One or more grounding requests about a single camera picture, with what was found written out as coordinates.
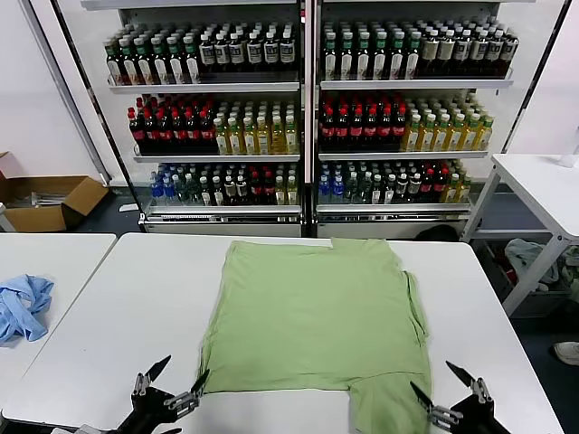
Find open cardboard box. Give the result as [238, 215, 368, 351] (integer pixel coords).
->
[0, 150, 110, 233]

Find dark bottle green cap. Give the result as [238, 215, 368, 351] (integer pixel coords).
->
[371, 30, 389, 81]
[120, 39, 138, 86]
[167, 36, 185, 85]
[184, 35, 201, 85]
[106, 41, 122, 86]
[322, 31, 339, 81]
[355, 30, 373, 81]
[137, 38, 154, 86]
[338, 30, 356, 81]
[152, 37, 169, 85]
[388, 30, 406, 81]
[404, 30, 422, 80]

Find cola bottle red cap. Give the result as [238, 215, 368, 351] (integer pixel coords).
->
[157, 108, 174, 154]
[363, 106, 379, 152]
[128, 107, 146, 154]
[200, 108, 217, 154]
[391, 105, 407, 151]
[377, 106, 394, 152]
[348, 106, 365, 152]
[319, 106, 337, 152]
[186, 108, 202, 154]
[172, 108, 188, 154]
[143, 108, 159, 154]
[335, 106, 351, 152]

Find grey crumpled garment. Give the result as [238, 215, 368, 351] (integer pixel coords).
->
[503, 238, 562, 287]

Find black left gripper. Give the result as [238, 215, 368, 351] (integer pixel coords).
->
[115, 354, 212, 434]

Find pale crumpled garment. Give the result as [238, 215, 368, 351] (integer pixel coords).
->
[559, 246, 579, 305]

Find dark bottle beige label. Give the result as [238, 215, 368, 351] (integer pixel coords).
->
[422, 28, 440, 77]
[438, 28, 455, 77]

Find dark plastic storage bin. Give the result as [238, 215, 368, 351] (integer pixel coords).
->
[479, 238, 579, 320]

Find dark tea bottle blue label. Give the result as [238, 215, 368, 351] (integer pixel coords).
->
[214, 33, 230, 73]
[263, 30, 280, 72]
[454, 28, 471, 76]
[470, 28, 488, 76]
[246, 31, 263, 72]
[501, 27, 520, 76]
[279, 29, 295, 71]
[486, 28, 503, 76]
[199, 33, 215, 73]
[228, 32, 245, 73]

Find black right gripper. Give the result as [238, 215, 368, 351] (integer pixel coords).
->
[409, 360, 507, 434]

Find black bag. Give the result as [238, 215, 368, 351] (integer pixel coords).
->
[414, 223, 461, 243]

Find white shoe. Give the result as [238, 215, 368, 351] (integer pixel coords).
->
[553, 341, 579, 366]

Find glass cooler door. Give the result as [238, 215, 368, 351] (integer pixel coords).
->
[499, 0, 579, 157]
[20, 0, 146, 222]

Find silver metal parts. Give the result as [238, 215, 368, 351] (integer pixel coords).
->
[5, 191, 69, 210]

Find green polo shirt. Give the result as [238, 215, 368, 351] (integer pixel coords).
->
[196, 238, 433, 434]

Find white beverage display shelf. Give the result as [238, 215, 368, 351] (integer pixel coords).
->
[80, 0, 314, 240]
[311, 0, 539, 241]

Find white metal frame table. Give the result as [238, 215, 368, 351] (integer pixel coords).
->
[460, 152, 579, 318]

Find crumpled light blue cloth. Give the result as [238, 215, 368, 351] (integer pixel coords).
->
[0, 272, 56, 347]

